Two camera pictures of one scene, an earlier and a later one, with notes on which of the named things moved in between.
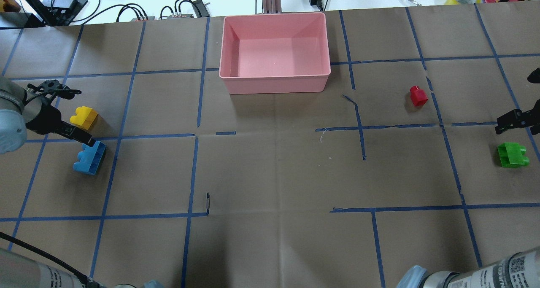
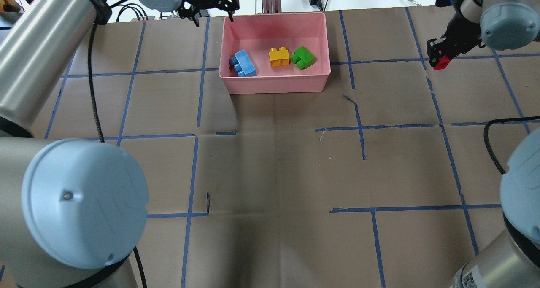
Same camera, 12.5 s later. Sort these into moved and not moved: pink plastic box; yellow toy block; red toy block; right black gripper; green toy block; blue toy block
Moved: red toy block; blue toy block; right black gripper; green toy block; yellow toy block
Not moved: pink plastic box
